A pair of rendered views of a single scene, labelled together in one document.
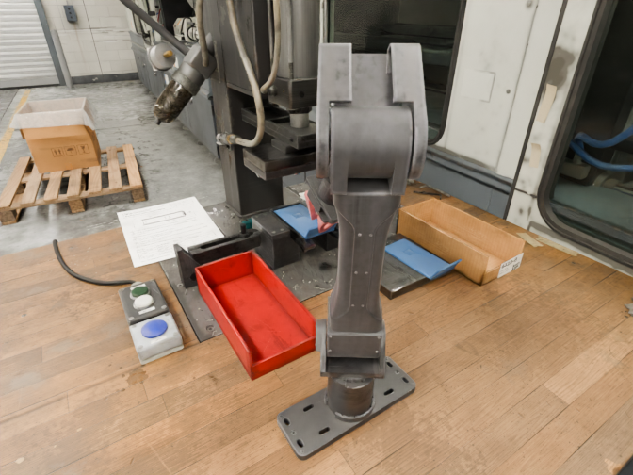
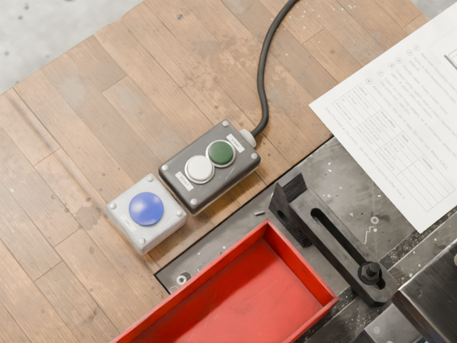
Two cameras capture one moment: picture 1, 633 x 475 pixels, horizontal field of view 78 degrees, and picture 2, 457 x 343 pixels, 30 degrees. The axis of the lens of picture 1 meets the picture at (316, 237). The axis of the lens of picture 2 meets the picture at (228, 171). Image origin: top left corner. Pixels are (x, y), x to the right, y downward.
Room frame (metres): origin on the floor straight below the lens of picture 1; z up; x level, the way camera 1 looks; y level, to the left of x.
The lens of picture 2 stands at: (0.46, -0.06, 1.86)
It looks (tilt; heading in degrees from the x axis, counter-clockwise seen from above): 68 degrees down; 73
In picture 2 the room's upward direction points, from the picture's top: 10 degrees clockwise
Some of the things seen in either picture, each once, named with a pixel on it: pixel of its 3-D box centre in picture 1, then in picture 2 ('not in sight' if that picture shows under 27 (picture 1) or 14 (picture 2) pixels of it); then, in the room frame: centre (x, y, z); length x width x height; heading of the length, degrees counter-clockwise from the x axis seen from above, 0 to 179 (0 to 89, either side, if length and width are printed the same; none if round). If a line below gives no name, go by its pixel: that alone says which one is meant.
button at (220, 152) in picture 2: (140, 294); (220, 154); (0.56, 0.32, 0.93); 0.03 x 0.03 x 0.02
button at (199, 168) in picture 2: (144, 303); (199, 170); (0.54, 0.31, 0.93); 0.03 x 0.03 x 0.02
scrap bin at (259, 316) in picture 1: (251, 305); (215, 334); (0.53, 0.11, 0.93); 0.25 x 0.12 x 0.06; 32
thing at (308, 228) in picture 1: (304, 216); not in sight; (0.74, 0.03, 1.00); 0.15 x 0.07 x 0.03; 32
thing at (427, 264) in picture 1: (419, 253); not in sight; (0.69, -0.22, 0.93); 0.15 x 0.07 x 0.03; 35
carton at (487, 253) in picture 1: (455, 237); not in sight; (0.76, -0.32, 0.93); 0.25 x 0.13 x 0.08; 32
